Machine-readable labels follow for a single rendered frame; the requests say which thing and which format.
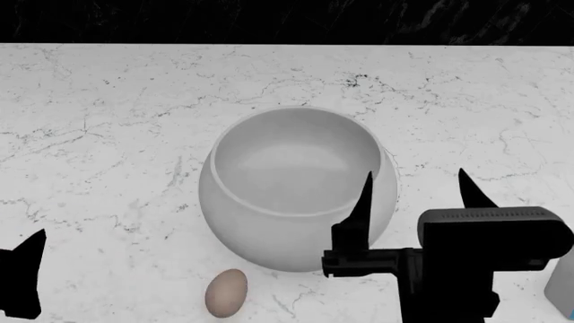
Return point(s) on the white ceramic bowl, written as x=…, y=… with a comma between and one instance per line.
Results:
x=287, y=168

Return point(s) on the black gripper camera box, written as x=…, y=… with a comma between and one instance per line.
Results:
x=493, y=235

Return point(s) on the brown egg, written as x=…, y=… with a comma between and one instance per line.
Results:
x=226, y=293

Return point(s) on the white milk carton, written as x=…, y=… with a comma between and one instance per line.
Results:
x=561, y=289

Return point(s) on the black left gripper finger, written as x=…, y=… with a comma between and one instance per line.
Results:
x=22, y=282

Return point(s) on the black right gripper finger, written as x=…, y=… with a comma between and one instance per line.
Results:
x=356, y=225
x=473, y=196

